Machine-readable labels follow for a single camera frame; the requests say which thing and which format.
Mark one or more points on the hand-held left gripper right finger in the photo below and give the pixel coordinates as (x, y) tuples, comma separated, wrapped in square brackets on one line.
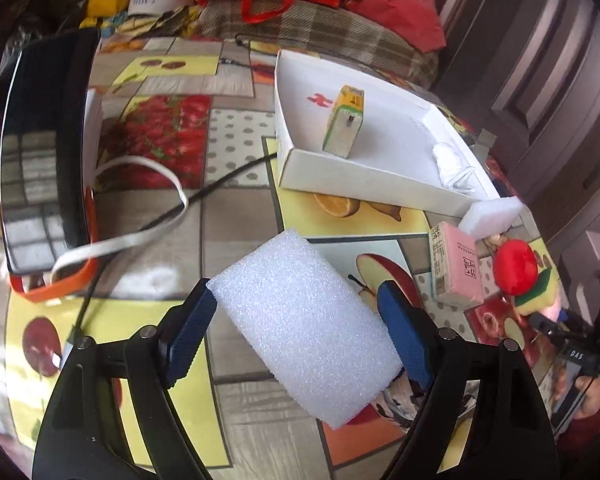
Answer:
[(401, 331)]

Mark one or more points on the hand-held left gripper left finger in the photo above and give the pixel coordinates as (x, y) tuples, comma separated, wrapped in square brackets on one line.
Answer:
[(190, 331)]

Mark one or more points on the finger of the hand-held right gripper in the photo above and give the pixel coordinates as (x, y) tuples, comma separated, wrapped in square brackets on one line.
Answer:
[(555, 324)]

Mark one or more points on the yellow green sponge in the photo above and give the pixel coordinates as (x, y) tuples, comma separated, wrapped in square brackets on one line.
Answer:
[(542, 291)]

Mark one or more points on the red plush apple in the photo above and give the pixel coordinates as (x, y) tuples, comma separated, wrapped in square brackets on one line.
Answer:
[(515, 267)]

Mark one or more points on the white foam block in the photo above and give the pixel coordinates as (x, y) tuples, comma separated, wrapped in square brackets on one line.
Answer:
[(300, 320)]

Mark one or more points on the white cardboard box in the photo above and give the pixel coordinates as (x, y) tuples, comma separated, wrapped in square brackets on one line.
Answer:
[(330, 170)]

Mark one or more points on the person's right hand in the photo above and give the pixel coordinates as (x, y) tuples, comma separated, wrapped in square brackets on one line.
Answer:
[(589, 394)]

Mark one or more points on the pink rectangular box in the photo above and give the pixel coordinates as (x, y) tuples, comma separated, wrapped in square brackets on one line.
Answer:
[(460, 265)]

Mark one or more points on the small white foam piece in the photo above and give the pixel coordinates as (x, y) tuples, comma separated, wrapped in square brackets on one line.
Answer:
[(490, 215)]

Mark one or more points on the orange tablet stand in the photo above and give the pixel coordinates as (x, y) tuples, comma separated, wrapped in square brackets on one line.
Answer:
[(55, 290)]

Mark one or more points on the white cloth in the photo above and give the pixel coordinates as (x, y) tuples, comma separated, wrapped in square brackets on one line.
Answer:
[(447, 160)]

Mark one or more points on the yellow green small carton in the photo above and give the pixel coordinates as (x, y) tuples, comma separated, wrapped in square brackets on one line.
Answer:
[(342, 125)]

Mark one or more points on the brown door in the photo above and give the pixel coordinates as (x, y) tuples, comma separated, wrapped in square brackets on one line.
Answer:
[(530, 85)]

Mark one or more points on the plaid blanket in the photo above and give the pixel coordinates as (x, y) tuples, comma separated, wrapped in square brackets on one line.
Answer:
[(330, 35)]

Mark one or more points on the red cloth bag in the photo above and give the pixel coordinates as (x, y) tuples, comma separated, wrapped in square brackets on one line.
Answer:
[(400, 5)]

